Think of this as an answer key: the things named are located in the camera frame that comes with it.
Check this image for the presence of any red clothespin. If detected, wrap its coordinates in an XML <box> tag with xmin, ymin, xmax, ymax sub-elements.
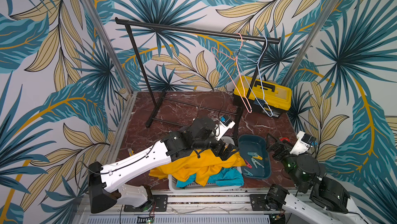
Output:
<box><xmin>244</xmin><ymin>160</ymin><xmax>252</xmax><ymax>169</ymax></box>

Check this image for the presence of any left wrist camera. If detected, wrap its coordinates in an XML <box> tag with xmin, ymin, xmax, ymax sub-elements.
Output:
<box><xmin>215</xmin><ymin>116</ymin><xmax>235</xmax><ymax>141</ymax></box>

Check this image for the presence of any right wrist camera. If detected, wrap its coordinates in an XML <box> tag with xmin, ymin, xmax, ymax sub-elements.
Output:
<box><xmin>289</xmin><ymin>131</ymin><xmax>316</xmax><ymax>155</ymax></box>

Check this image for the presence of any pale green clothespin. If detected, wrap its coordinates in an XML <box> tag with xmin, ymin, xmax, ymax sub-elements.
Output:
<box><xmin>251</xmin><ymin>157</ymin><xmax>264</xmax><ymax>169</ymax></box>

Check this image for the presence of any teal blue t-shirt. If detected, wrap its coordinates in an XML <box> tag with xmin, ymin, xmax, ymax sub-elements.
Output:
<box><xmin>176</xmin><ymin>168</ymin><xmax>244</xmax><ymax>188</ymax></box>

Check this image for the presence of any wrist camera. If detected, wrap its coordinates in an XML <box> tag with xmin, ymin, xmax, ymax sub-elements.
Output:
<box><xmin>215</xmin><ymin>116</ymin><xmax>235</xmax><ymax>141</ymax></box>
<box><xmin>289</xmin><ymin>131</ymin><xmax>316</xmax><ymax>155</ymax></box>

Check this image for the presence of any yellow utility knife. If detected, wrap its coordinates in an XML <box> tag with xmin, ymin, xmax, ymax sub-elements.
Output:
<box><xmin>128</xmin><ymin>148</ymin><xmax>134</xmax><ymax>156</ymax></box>

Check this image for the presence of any pink wire hanger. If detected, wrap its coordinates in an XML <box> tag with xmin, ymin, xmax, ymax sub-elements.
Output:
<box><xmin>210</xmin><ymin>33</ymin><xmax>253</xmax><ymax>113</ymax></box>

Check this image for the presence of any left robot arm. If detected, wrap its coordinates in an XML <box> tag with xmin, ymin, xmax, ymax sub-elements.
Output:
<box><xmin>87</xmin><ymin>116</ymin><xmax>239</xmax><ymax>214</ymax></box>

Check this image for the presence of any white blue wire hanger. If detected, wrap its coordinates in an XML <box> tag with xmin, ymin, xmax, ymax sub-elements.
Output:
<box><xmin>243</xmin><ymin>37</ymin><xmax>274</xmax><ymax>117</ymax></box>

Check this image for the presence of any dark teal tray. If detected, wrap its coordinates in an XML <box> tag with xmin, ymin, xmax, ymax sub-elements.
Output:
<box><xmin>238</xmin><ymin>135</ymin><xmax>271</xmax><ymax>180</ymax></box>

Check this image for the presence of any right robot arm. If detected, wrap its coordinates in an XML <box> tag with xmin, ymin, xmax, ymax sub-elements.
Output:
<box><xmin>263</xmin><ymin>131</ymin><xmax>370</xmax><ymax>224</ymax></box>

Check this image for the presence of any yellow black toolbox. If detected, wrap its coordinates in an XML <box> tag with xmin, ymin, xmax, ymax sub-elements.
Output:
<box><xmin>233</xmin><ymin>76</ymin><xmax>292</xmax><ymax>118</ymax></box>

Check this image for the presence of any red pipe wrench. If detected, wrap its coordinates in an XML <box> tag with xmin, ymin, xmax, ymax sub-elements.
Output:
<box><xmin>279</xmin><ymin>137</ymin><xmax>290</xmax><ymax>142</ymax></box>

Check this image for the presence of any yellow t-shirt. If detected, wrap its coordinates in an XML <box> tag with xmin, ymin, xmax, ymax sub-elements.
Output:
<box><xmin>149</xmin><ymin>150</ymin><xmax>246</xmax><ymax>186</ymax></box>

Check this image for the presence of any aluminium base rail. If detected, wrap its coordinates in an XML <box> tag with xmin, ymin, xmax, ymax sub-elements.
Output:
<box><xmin>74</xmin><ymin>188</ymin><xmax>339</xmax><ymax>224</ymax></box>

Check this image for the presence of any black clothes rack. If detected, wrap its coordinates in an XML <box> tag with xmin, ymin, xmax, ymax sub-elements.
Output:
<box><xmin>115</xmin><ymin>17</ymin><xmax>281</xmax><ymax>128</ymax></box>

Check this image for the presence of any turquoise clothespin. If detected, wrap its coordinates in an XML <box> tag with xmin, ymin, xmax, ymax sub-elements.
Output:
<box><xmin>244</xmin><ymin>168</ymin><xmax>253</xmax><ymax>176</ymax></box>

